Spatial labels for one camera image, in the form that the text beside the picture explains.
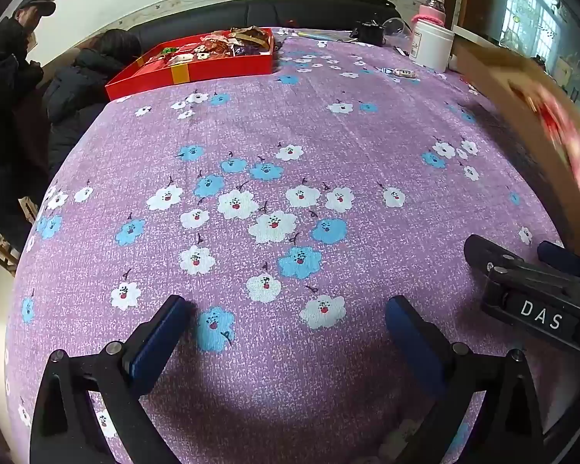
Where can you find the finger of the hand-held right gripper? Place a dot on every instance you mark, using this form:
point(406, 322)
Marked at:
point(483, 251)
point(560, 258)

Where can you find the small white blue packet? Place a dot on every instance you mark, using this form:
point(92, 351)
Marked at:
point(404, 74)

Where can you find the small black box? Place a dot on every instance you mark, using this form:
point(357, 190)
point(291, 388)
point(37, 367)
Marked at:
point(370, 33)

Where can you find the shallow cardboard box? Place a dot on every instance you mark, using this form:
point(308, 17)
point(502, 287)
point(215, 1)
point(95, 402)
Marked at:
point(512, 121)

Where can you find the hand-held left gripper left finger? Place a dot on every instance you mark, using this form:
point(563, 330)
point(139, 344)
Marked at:
point(159, 343)

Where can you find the purple floral tablecloth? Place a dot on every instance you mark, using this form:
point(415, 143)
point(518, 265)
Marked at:
point(270, 121)

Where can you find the black sofa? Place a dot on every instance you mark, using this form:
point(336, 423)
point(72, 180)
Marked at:
point(251, 12)

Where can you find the wooden chair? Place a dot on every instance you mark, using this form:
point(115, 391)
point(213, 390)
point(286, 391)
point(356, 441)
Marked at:
point(0, 246)

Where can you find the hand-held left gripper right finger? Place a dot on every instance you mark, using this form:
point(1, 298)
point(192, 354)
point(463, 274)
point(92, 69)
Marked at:
point(408, 343)

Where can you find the red gift box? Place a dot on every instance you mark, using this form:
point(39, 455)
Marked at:
point(212, 70)

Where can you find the white plastic jar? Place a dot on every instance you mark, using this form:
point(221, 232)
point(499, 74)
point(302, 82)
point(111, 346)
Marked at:
point(432, 46)

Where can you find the pink sleeved bottle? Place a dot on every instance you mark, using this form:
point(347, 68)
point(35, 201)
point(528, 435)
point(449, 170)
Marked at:
point(432, 9)

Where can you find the flat printed card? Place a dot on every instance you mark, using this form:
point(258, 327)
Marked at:
point(319, 35)

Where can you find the window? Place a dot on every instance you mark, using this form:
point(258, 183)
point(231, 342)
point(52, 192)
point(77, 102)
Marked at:
point(527, 9)

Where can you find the clear plastic container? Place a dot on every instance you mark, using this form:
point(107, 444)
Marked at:
point(399, 26)

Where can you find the pile of assorted wrapped snacks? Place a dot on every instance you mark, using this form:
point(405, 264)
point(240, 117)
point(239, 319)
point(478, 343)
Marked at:
point(222, 46)

